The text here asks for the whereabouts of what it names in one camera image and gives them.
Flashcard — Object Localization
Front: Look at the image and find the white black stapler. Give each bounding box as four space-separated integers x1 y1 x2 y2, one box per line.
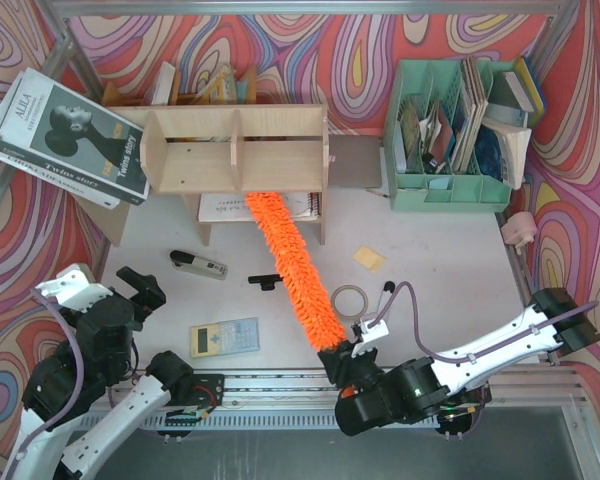
169 250 228 280

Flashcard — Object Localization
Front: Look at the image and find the clear tape roll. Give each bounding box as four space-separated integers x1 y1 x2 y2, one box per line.
331 284 369 320

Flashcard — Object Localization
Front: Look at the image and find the orange chenille duster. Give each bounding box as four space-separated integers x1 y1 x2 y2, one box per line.
244 191 359 399

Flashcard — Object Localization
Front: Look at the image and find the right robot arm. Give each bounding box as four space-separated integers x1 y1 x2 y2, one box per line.
318 288 600 436

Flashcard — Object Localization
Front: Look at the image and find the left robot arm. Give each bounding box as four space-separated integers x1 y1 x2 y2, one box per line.
2 264 195 479

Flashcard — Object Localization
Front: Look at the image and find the wooden bookshelf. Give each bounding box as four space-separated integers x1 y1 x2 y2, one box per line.
113 104 329 226

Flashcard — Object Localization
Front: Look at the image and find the yellow blue calculator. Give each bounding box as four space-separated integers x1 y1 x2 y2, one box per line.
190 317 260 358

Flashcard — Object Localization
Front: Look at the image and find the yellow sticky note pad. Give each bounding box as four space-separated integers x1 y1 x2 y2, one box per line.
353 246 386 273

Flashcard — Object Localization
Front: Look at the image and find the black binder clip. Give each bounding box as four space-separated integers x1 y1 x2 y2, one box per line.
248 274 283 291

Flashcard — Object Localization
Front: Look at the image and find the spiral notebook under shelf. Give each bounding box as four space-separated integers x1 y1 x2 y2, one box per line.
198 192 320 223

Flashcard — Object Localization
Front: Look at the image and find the pencil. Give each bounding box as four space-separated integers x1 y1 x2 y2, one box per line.
365 188 389 198

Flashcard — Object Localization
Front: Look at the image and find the Twins story magazine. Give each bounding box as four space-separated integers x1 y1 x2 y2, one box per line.
0 68 149 209

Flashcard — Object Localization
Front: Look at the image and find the grey laptop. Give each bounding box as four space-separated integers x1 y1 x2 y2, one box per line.
328 135 382 189

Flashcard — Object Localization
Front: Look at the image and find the pink piggy figure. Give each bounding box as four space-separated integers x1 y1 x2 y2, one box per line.
501 211 537 255

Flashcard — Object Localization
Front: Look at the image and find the green plastic file organizer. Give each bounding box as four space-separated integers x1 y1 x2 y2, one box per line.
383 57 511 213

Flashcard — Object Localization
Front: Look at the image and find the open book in organizer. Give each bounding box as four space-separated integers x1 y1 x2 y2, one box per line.
482 117 532 190

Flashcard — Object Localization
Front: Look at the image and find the blue yellow book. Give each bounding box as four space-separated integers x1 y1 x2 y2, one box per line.
489 57 547 129

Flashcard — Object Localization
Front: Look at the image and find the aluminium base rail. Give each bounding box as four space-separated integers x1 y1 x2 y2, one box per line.
44 369 589 414

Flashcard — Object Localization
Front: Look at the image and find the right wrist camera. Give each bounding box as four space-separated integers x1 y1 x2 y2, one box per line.
351 319 389 358

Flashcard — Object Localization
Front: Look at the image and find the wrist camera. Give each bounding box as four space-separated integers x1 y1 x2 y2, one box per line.
35 270 113 312
351 319 389 358

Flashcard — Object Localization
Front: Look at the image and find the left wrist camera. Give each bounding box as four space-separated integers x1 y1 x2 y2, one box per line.
35 270 113 312

